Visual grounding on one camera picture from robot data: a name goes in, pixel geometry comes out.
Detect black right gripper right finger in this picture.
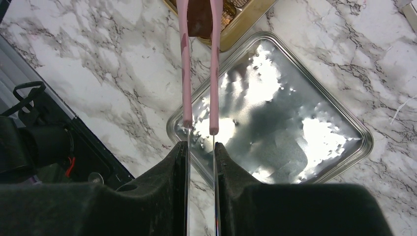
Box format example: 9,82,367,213
214,143,392,236

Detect pink silicone tongs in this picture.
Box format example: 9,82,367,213
177,0,223,236

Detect gold chocolate box tray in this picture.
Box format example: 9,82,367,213
164,0,276,52

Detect small white card box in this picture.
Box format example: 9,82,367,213
402,0,417,33

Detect silver tin lid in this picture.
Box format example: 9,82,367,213
166,31,373,185

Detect black table base rail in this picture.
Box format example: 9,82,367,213
0,38,133,189

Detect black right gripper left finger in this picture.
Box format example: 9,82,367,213
0,141,188,236

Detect brown chocolate apart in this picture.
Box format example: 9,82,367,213
187,0,212,39

